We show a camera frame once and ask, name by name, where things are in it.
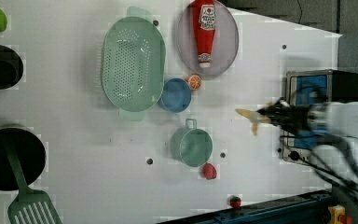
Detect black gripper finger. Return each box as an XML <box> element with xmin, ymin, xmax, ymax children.
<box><xmin>257</xmin><ymin>98</ymin><xmax>289</xmax><ymax>117</ymax></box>
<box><xmin>269</xmin><ymin>119</ymin><xmax>284</xmax><ymax>127</ymax></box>

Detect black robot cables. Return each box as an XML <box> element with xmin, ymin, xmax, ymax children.
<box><xmin>278</xmin><ymin>85</ymin><xmax>358</xmax><ymax>203</ymax></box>

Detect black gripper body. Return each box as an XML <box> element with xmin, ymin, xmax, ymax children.
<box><xmin>281</xmin><ymin>105</ymin><xmax>310</xmax><ymax>135</ymax></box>

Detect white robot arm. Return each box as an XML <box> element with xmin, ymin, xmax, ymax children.
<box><xmin>251</xmin><ymin>99</ymin><xmax>358</xmax><ymax>177</ymax></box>

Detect red strawberry toy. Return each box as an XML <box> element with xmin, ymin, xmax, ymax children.
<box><xmin>202</xmin><ymin>163</ymin><xmax>217</xmax><ymax>180</ymax></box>

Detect orange slice toy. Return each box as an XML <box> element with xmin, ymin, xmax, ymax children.
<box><xmin>186</xmin><ymin>74</ymin><xmax>202</xmax><ymax>91</ymax></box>

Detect silver black toaster oven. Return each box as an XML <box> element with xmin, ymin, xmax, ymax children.
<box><xmin>280</xmin><ymin>70</ymin><xmax>358</xmax><ymax>164</ymax></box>

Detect green slotted spatula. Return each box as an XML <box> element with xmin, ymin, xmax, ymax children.
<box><xmin>4</xmin><ymin>138</ymin><xmax>62</xmax><ymax>224</ymax></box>

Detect peeled yellow toy banana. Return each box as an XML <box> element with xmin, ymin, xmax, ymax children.
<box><xmin>236</xmin><ymin>108</ymin><xmax>271</xmax><ymax>136</ymax></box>

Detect green perforated colander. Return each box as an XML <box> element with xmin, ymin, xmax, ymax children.
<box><xmin>101</xmin><ymin>7</ymin><xmax>166</xmax><ymax>121</ymax></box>

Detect blue round bowl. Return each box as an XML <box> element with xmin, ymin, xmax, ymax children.
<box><xmin>158</xmin><ymin>78</ymin><xmax>192</xmax><ymax>113</ymax></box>

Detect blue metal frame rail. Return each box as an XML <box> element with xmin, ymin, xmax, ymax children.
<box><xmin>159</xmin><ymin>190</ymin><xmax>337</xmax><ymax>224</ymax></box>

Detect yellow red emergency button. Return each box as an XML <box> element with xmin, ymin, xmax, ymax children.
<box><xmin>328</xmin><ymin>205</ymin><xmax>353</xmax><ymax>224</ymax></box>

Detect large black pan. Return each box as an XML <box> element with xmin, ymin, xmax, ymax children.
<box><xmin>0</xmin><ymin>128</ymin><xmax>46</xmax><ymax>191</ymax></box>

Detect red ketchup bottle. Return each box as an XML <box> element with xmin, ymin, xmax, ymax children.
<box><xmin>191</xmin><ymin>0</ymin><xmax>216</xmax><ymax>68</ymax></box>

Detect green mug with handle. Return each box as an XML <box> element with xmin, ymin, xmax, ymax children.
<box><xmin>171</xmin><ymin>119</ymin><xmax>213</xmax><ymax>167</ymax></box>

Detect grey round plate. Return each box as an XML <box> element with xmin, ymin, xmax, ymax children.
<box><xmin>175</xmin><ymin>0</ymin><xmax>239</xmax><ymax>77</ymax></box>

